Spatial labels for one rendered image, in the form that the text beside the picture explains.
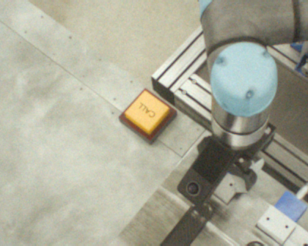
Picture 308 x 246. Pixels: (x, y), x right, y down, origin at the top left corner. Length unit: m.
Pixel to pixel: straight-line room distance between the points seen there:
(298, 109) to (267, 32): 1.10
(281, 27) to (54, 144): 0.57
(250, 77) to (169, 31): 1.53
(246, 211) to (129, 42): 1.27
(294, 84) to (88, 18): 0.80
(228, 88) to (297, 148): 1.12
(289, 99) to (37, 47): 0.85
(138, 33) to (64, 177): 1.13
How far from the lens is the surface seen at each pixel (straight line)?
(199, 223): 1.06
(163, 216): 1.07
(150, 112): 1.18
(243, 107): 0.74
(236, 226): 1.06
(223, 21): 0.79
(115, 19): 2.29
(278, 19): 0.81
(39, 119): 1.25
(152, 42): 2.23
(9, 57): 1.33
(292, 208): 1.06
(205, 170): 0.91
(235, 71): 0.73
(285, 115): 1.88
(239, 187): 1.02
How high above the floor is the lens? 1.91
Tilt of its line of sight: 66 degrees down
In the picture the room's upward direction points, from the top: 9 degrees counter-clockwise
